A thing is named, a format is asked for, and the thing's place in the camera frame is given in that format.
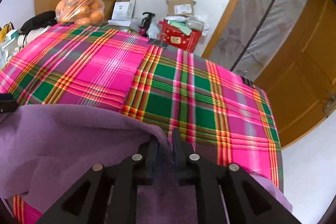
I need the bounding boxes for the black binder clip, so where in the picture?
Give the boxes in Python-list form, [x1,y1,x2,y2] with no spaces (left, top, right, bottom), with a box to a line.
[147,38,169,49]

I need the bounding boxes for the brown cardboard parcel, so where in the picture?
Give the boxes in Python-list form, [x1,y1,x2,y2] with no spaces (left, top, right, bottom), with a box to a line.
[166,0,194,16]

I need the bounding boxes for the grey plastic door curtain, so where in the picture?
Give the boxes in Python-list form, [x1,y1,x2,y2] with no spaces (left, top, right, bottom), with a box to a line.
[209,0,307,81]

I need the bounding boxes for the white small carton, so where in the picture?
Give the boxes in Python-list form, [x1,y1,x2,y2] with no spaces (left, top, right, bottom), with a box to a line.
[108,0,136,27]

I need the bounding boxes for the pink green plaid tablecloth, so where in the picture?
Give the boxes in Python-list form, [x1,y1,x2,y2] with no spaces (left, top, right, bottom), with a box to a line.
[1,23,281,223]

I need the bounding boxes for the purple knit sweater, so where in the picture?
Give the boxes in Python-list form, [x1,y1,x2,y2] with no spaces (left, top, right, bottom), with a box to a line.
[1,104,291,223]

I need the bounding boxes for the bag of oranges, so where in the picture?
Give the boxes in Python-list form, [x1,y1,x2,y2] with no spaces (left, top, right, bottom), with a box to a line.
[55,0,105,25]

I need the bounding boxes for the red gift box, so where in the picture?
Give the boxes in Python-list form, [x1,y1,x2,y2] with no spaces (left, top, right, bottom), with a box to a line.
[158,21,201,53]

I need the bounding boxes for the wooden door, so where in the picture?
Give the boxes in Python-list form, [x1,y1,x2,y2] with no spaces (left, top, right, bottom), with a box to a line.
[255,0,335,147]

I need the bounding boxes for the black cloth item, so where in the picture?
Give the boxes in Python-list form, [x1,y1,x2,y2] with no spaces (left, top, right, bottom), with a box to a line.
[20,10,57,35]

